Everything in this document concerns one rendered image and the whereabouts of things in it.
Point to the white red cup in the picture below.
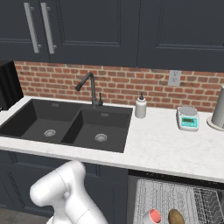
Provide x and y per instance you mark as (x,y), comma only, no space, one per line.
(152,217)

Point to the grey paper towel holder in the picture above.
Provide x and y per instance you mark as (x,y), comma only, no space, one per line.
(219,108)

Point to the dark blue base cupboard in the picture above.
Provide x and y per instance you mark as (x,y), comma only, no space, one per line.
(116,192)

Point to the black appliance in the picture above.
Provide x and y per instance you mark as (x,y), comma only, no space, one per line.
(8,84)

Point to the white soap dispenser bottle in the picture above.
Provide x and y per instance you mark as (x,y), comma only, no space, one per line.
(141,108)

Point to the dark grey tap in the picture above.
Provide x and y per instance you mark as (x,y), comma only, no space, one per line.
(92,87)

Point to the dark blue wall cupboard door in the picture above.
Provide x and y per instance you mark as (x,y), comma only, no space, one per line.
(14,29)
(93,29)
(183,32)

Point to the brown bowl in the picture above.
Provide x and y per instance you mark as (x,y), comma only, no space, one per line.
(176,217)

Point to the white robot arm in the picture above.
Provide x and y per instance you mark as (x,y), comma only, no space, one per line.
(70,195)

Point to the white teal kitchen scale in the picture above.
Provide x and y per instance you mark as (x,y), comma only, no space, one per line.
(187,118)

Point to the black double sink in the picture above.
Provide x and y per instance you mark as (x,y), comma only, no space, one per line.
(96,128)

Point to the grey wall socket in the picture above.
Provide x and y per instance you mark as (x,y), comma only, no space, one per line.
(174,78)

